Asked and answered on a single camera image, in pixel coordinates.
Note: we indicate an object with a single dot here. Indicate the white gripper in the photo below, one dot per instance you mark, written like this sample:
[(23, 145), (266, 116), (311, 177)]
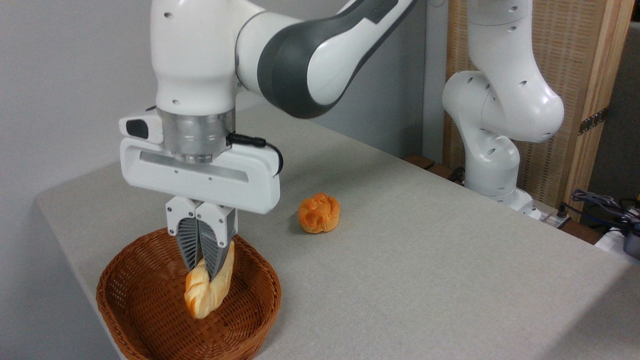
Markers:
[(210, 180)]

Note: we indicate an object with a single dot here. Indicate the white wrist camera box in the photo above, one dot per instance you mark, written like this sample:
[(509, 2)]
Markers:
[(142, 127)]

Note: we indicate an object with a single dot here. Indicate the brown wicker basket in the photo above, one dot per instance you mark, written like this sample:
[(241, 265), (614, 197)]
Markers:
[(140, 295)]

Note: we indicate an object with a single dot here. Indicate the white power strip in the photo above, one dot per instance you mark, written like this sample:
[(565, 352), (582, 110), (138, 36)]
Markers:
[(612, 241)]

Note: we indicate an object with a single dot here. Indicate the wooden rattan folding screen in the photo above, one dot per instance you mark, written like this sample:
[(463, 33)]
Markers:
[(567, 50)]

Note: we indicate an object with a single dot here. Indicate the grey tablecloth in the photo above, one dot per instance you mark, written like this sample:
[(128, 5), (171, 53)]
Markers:
[(425, 280)]

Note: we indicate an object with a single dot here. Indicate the round orange bread roll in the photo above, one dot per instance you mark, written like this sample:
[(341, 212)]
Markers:
[(318, 213)]

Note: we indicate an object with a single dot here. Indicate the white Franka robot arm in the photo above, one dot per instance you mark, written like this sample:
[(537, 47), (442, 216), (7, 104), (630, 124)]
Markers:
[(200, 50)]

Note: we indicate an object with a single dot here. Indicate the long twisted bread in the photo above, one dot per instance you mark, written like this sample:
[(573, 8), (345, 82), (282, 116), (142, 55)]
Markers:
[(201, 295)]

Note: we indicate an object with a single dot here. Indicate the brown wooden board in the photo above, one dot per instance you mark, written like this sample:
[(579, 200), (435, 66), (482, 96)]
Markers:
[(425, 164)]

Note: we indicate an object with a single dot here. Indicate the metal screen hinge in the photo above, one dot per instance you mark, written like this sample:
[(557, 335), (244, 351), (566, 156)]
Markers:
[(593, 120)]

